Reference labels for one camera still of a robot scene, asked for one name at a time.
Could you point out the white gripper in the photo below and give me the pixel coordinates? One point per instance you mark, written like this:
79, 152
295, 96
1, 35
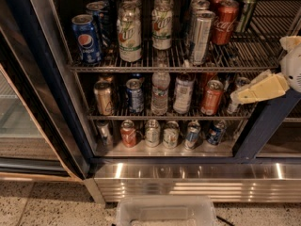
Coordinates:
293, 67

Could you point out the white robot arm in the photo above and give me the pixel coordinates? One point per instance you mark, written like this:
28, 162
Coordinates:
268, 85

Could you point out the silver slim can middle shelf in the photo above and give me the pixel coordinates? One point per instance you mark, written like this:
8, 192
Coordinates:
238, 83

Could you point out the front green can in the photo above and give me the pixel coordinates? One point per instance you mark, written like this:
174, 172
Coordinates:
246, 12

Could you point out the red can middle shelf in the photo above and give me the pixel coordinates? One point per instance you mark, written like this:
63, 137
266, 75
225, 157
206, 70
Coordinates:
211, 98

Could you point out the red can shelf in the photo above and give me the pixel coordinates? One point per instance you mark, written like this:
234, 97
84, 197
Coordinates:
128, 133
211, 98

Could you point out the front red Coca-Cola can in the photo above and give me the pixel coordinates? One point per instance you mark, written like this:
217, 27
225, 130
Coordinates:
227, 13

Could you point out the front silver slim can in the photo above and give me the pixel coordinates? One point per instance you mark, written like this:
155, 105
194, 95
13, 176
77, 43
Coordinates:
200, 36

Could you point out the blue Pepsi can bottom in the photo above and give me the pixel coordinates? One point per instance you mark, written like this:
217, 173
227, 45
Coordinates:
216, 132

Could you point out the silver blue can bottom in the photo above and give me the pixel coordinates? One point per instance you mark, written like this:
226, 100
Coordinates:
192, 134

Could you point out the front right 7UP can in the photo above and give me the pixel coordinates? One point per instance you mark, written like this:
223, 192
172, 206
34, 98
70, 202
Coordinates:
162, 17

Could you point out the white 7UP can bottom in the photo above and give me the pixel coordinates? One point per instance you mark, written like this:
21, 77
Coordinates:
171, 134

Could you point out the stainless steel fridge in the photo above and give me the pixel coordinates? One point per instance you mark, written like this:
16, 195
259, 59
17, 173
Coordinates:
119, 172

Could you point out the white can bottom shelf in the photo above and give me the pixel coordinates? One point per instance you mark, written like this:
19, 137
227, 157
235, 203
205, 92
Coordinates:
152, 133

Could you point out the blue can middle shelf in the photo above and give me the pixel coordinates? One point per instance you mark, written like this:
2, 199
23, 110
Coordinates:
135, 96

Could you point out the front left 7UP can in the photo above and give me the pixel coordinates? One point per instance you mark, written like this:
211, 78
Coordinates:
129, 32

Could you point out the red can bottom shelf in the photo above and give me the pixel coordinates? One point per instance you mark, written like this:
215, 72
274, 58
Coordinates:
128, 133

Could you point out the gold can middle shelf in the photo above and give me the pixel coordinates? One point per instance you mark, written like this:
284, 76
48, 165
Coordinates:
103, 95

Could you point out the silver can bottom left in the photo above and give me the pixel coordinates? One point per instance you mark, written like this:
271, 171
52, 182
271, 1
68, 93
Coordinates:
106, 132

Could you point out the front blue Pepsi can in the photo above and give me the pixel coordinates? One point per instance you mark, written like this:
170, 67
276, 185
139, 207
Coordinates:
86, 34

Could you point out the open glass fridge door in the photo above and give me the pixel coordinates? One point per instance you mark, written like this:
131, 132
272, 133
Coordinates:
43, 124

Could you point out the labelled dark bottle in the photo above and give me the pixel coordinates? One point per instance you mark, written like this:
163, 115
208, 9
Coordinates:
183, 91

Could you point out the clear water bottle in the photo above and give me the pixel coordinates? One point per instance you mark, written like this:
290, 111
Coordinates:
159, 93

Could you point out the clear plastic bin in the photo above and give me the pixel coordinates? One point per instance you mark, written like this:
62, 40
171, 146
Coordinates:
166, 211

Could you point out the top wire shelf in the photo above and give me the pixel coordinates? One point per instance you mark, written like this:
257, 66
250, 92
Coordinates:
256, 50

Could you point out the wire shelf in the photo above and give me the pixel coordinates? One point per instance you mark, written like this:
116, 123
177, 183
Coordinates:
256, 50
194, 114

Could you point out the middle wire shelf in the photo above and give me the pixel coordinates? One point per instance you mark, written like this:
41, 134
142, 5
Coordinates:
194, 114

